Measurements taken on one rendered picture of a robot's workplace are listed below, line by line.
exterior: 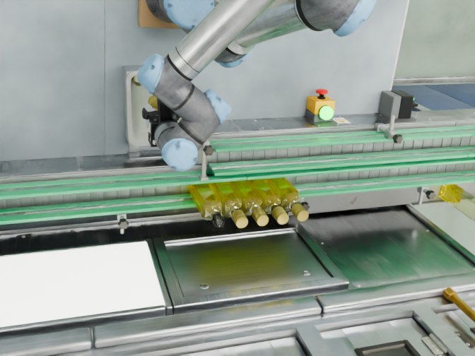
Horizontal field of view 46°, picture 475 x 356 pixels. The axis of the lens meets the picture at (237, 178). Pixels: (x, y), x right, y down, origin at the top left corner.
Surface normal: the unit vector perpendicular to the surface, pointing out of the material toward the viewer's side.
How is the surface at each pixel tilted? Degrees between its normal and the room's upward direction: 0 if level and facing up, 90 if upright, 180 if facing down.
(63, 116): 0
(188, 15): 6
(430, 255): 90
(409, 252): 90
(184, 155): 0
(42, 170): 90
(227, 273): 91
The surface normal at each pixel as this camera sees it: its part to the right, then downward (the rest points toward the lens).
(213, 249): 0.05, -0.92
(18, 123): 0.29, 0.40
